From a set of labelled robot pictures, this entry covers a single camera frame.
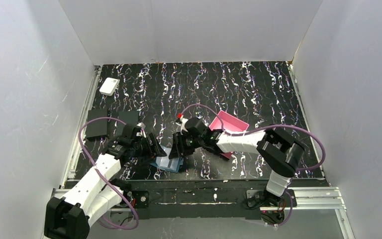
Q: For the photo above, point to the black box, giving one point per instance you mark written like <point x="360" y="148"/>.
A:
<point x="128" y="117"/>
<point x="99" y="128"/>

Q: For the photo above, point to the black box far left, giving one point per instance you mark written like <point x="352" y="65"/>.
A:
<point x="99" y="128"/>

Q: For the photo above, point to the aluminium frame rail left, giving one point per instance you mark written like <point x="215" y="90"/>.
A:
<point x="70" y="169"/>

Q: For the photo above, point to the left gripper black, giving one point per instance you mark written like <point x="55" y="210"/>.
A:
<point x="150" y="145"/>

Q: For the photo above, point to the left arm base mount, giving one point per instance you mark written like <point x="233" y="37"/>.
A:
<point x="122" y="215"/>

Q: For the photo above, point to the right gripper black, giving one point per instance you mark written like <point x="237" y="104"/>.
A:
<point x="181" y="145"/>

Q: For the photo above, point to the blue card holder wallet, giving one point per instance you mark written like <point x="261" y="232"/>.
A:
<point x="166" y="164"/>

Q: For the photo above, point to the white small device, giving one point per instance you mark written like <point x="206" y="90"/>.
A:
<point x="109" y="86"/>

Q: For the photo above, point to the aluminium frame rail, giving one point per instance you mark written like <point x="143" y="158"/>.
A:
<point x="70" y="169"/>
<point x="226" y="202"/>

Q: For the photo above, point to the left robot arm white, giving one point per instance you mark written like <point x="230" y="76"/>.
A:
<point x="72" y="215"/>

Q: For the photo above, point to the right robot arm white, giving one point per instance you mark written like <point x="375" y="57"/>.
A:
<point x="279" y="149"/>

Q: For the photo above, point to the black box near left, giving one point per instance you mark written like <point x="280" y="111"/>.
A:
<point x="128" y="117"/>

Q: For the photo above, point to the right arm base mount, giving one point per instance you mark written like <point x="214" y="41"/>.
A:
<point x="275" y="211"/>

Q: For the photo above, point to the aluminium frame rail front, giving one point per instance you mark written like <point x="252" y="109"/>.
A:
<point x="226" y="202"/>

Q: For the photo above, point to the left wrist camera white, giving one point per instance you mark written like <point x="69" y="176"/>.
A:
<point x="142" y="129"/>

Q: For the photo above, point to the pink plastic box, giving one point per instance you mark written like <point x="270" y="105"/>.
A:
<point x="230" y="123"/>

